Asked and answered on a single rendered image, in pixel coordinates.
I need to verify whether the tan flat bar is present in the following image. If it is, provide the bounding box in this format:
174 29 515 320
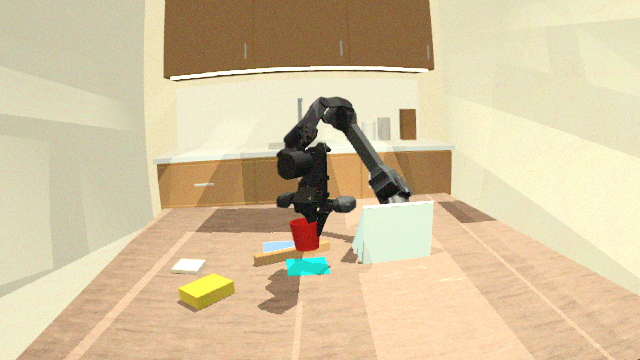
254 240 331 266

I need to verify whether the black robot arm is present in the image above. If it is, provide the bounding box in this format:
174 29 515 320
276 96 413 214

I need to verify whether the red cup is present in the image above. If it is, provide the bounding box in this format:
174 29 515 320
289 218 320 251

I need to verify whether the cream flat square block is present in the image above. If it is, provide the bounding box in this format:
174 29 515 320
171 259 206 275

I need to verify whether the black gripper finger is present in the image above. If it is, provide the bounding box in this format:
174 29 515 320
315 209 334 237
301 213 317 224

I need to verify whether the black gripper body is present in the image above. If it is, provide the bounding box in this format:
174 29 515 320
276 173 357 214

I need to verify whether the yellow rectangular block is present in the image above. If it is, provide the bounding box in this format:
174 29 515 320
178 273 235 310

